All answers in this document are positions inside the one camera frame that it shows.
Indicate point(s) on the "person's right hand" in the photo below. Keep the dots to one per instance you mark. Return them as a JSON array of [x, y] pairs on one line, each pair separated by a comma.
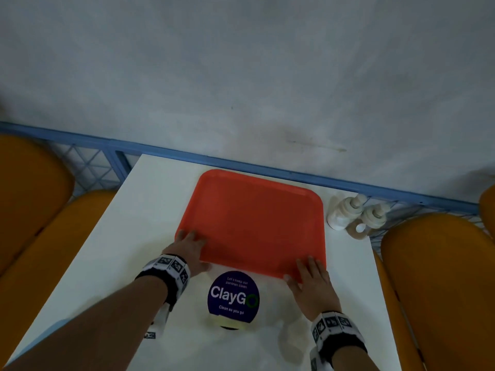
[[315, 291]]

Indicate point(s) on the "person's left hand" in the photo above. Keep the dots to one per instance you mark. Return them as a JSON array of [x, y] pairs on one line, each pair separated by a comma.
[[185, 254]]

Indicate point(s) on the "person's right thumb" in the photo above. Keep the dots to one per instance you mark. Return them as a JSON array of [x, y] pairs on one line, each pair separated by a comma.
[[291, 285]]

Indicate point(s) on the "person's left thumb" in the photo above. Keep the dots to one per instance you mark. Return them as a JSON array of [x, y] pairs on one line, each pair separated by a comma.
[[205, 267]]

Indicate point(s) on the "person's right middle finger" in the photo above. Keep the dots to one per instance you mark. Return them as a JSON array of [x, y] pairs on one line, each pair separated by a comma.
[[313, 265]]

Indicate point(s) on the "red plastic tray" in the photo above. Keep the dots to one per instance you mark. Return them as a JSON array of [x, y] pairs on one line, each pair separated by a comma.
[[255, 224]]

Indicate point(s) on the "person's left forearm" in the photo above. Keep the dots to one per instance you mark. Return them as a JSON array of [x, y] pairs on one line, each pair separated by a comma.
[[96, 328]]

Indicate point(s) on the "person's right forearm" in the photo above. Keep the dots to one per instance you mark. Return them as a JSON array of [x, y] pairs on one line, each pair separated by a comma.
[[354, 359]]

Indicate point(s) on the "black white marker wristband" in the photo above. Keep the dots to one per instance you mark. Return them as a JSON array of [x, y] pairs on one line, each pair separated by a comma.
[[167, 271], [334, 328]]

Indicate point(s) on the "round blue table sticker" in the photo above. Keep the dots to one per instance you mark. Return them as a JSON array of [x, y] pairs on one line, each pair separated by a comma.
[[233, 299]]

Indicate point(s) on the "white plastic squeeze bottle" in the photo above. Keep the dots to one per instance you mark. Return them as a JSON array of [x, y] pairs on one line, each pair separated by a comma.
[[342, 214]]

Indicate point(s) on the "beige plastic squeeze bottle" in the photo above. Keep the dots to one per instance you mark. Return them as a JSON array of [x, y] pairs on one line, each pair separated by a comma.
[[369, 224]]

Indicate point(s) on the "blue metal railing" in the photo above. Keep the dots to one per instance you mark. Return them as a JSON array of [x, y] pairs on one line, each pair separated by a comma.
[[239, 166]]

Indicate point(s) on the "orange plastic chair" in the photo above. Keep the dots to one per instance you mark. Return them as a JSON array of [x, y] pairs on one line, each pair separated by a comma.
[[488, 212], [444, 289], [31, 189], [46, 258]]

